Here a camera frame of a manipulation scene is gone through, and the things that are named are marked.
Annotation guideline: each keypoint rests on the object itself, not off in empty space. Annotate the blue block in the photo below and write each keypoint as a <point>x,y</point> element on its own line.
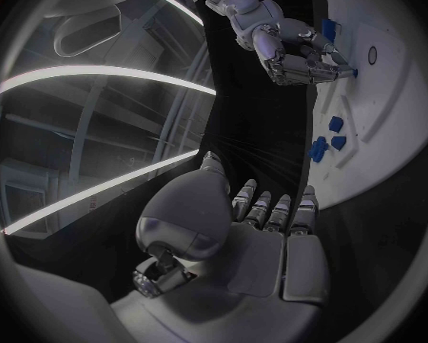
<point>338,143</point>
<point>329,28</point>
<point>336,124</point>

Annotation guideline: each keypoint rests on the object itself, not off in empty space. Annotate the blue peg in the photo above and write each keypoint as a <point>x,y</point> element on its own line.
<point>355,73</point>

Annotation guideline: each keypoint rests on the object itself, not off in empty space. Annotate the blue gear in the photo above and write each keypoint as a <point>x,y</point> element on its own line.
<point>318,149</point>

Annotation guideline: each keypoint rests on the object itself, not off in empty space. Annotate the white task board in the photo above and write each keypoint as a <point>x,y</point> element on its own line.
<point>381,114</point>

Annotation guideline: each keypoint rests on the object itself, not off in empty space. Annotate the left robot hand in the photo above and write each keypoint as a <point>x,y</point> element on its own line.
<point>214,263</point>

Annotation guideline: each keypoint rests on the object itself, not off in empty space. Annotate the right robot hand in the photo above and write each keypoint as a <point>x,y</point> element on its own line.
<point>292,68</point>

